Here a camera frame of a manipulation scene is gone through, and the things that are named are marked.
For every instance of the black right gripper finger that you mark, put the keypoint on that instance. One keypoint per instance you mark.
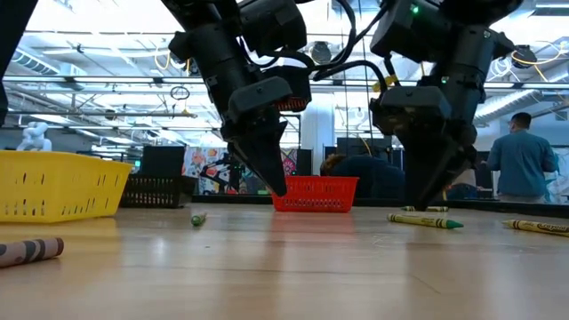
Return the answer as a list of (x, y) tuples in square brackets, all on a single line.
[(431, 178)]

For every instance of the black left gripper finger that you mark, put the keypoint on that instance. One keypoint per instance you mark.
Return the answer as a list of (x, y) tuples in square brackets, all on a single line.
[(264, 160)]

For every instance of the yellow green crayon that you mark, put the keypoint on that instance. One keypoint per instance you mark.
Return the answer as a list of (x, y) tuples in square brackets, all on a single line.
[(438, 209)]

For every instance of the brown crayon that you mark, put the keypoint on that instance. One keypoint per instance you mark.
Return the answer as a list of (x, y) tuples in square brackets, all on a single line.
[(31, 251)]

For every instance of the black background robot arm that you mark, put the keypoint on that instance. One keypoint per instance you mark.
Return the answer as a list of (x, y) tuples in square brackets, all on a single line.
[(231, 175)]

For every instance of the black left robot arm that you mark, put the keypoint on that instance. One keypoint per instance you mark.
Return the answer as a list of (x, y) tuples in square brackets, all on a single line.
[(209, 44)]

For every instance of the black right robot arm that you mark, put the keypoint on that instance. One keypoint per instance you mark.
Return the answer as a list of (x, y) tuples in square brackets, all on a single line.
[(467, 49)]

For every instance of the person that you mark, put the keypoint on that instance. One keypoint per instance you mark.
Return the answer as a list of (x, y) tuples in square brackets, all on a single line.
[(520, 164), (464, 191), (369, 178)]

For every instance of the colourful patterned fabric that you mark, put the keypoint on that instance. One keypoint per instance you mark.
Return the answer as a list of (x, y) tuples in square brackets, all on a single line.
[(200, 162)]

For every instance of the red plastic basket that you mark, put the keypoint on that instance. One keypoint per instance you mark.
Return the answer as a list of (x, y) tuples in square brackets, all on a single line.
[(320, 195)]

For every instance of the black computer tower case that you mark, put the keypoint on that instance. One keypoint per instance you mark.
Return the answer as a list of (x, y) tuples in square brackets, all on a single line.
[(355, 144)]

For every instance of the black cabinet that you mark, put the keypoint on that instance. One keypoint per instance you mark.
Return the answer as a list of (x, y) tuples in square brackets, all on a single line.
[(162, 162)]

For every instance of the black plastic basket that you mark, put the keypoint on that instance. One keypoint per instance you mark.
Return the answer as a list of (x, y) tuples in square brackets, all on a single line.
[(151, 191)]

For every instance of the yellow plastic basket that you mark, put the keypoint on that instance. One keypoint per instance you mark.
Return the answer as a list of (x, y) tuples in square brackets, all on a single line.
[(58, 186)]

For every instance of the white humanoid figure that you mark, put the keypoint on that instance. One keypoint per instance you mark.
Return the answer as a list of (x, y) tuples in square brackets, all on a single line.
[(33, 140)]

